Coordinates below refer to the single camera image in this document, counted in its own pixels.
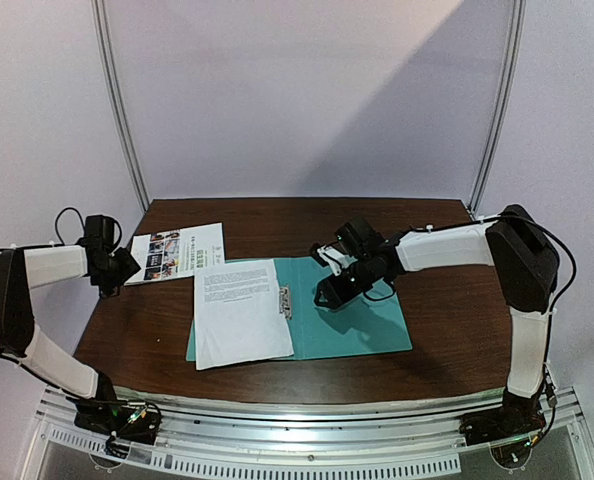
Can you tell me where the white printed paper sheet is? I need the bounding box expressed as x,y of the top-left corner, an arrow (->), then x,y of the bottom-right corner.
193,259 -> 294,371

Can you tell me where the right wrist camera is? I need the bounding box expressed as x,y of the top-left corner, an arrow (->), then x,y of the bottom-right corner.
309,243 -> 352,276

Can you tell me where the right aluminium wall post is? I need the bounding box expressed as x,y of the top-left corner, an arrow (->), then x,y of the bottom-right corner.
466,0 -> 526,218

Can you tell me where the left aluminium wall post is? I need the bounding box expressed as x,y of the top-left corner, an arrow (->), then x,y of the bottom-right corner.
91,0 -> 151,213

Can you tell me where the chrome folder clip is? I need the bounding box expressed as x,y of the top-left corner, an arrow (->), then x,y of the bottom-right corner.
279,286 -> 293,321

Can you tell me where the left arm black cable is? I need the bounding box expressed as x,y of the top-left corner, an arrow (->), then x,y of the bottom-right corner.
0,207 -> 128,381

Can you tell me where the aluminium wall post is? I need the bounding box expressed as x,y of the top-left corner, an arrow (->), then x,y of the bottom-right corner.
466,0 -> 526,218
91,0 -> 151,213

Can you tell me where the colourful printed leaflet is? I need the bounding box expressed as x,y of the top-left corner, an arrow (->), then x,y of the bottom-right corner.
125,223 -> 225,286

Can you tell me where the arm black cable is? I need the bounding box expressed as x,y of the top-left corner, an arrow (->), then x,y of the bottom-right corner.
364,209 -> 577,401
0,207 -> 128,381

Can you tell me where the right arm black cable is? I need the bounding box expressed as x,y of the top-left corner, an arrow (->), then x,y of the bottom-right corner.
364,209 -> 577,401

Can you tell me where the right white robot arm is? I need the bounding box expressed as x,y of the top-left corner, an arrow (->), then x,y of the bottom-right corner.
311,204 -> 560,436

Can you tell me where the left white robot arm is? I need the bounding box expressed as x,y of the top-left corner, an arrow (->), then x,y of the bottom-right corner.
0,214 -> 140,434

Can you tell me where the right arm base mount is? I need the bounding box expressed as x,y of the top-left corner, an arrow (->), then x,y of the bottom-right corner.
459,385 -> 557,447

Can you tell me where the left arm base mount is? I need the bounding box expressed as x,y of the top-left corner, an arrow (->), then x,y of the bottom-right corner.
66,396 -> 162,459

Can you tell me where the teal file folder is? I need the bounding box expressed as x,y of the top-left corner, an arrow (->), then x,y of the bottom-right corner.
186,257 -> 412,364

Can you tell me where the aluminium mounting rail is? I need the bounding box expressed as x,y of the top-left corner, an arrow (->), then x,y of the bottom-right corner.
21,388 -> 594,479

